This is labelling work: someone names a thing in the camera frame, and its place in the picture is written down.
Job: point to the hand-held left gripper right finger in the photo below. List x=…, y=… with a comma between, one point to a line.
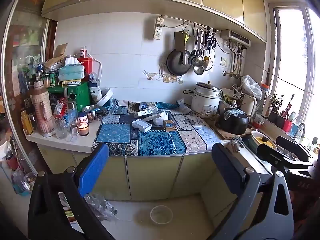
x=225, y=165

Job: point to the window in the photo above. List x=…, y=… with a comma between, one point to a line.
x=290, y=55

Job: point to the blue plastic bag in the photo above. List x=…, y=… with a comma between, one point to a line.
x=22, y=186

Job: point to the white wall socket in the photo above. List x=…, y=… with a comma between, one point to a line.
x=223, y=61

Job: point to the yellow peeler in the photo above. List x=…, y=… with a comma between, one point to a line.
x=187, y=37

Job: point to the clear plastic bag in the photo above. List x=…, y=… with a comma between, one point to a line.
x=152, y=108
x=100, y=206

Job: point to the white rice cooker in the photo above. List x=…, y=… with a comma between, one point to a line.
x=206, y=100

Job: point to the small brown box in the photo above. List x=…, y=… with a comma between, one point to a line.
x=170, y=125

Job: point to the white and red bottle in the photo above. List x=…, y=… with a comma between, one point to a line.
x=83, y=52

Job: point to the grey crocheted dishcloth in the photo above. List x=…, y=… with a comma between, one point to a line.
x=237, y=143

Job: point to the green countertop appliance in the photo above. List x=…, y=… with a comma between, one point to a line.
x=77, y=95

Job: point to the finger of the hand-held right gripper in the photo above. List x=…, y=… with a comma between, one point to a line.
x=292, y=150
x=272, y=156

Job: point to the perforated metal skimmer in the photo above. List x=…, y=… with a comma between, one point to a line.
x=197, y=61

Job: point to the white tube box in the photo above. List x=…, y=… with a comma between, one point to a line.
x=145, y=113

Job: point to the metal steamer basket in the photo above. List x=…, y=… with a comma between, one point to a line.
x=91, y=110

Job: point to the red cup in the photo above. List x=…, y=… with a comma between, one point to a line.
x=287, y=125

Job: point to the grey crocheted pot cloth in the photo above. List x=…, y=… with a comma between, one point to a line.
x=231, y=114

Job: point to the person's right forearm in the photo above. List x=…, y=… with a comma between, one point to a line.
x=307, y=210

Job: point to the brass wall faucet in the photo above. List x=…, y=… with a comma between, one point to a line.
x=233, y=73

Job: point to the red tin box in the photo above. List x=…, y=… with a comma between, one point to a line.
x=86, y=65

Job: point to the white plastic basin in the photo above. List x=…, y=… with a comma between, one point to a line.
x=103, y=96

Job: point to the glass mug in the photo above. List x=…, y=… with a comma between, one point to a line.
x=60, y=127

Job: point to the blue towel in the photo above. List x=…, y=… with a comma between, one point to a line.
x=110, y=103

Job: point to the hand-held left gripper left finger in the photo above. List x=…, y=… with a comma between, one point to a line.
x=93, y=167

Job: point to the white plastic bag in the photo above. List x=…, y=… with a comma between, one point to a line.
x=251, y=86

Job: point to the long white box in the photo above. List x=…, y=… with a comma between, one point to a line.
x=156, y=117

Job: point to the white crocheted pouch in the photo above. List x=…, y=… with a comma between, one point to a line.
x=160, y=120

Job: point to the metal hanging rail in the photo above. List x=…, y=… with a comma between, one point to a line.
x=190, y=22

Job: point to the black wok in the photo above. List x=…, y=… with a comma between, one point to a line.
x=176, y=63

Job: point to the white power strip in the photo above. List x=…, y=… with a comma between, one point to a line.
x=158, y=28

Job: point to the pink thermos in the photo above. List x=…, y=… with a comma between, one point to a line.
x=42, y=110

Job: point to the teal tissue box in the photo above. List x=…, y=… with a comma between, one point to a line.
x=70, y=72

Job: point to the white kettle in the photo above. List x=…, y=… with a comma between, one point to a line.
x=248, y=103

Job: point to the round clear plastic container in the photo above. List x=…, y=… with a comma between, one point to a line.
x=161, y=215

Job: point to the potted plant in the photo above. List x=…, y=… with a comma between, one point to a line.
x=275, y=105

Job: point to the glass door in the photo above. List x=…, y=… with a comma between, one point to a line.
x=27, y=55

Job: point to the white wall-mounted appliance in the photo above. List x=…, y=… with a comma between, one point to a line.
x=235, y=36

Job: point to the yellow flat box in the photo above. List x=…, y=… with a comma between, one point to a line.
x=70, y=82

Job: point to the metal ladle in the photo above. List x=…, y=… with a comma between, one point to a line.
x=198, y=70

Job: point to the white pot with yellow lid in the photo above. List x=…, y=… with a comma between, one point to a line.
x=262, y=140

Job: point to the blue and white cup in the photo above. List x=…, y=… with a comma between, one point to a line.
x=143, y=105

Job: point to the white pill jar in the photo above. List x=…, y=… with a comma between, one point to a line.
x=83, y=118

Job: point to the yellow bottle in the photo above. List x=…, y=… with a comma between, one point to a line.
x=26, y=123

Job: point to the chrome sink tap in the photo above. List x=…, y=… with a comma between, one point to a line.
x=298, y=128

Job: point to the blue patterned tablecloth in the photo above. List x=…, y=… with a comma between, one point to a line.
x=155, y=142

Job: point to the cleaver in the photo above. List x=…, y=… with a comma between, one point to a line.
x=179, y=41

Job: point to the black pot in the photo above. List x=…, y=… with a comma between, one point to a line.
x=233, y=125

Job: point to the candle in glass jar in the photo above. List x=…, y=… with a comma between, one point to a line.
x=83, y=129

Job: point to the white and blue flour bag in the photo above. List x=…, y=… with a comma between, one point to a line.
x=95, y=92

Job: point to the clear bottle with steel lid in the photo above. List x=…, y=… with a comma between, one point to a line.
x=72, y=113

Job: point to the clear plastic bag on floor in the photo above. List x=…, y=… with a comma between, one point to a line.
x=100, y=206

